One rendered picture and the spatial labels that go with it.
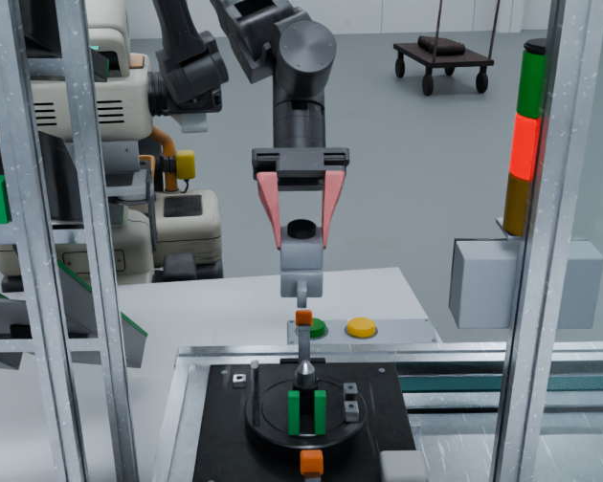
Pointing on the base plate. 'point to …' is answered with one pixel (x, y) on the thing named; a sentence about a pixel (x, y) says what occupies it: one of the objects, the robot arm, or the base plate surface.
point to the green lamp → (530, 84)
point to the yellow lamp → (515, 205)
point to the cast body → (301, 261)
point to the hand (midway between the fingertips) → (301, 241)
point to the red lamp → (523, 146)
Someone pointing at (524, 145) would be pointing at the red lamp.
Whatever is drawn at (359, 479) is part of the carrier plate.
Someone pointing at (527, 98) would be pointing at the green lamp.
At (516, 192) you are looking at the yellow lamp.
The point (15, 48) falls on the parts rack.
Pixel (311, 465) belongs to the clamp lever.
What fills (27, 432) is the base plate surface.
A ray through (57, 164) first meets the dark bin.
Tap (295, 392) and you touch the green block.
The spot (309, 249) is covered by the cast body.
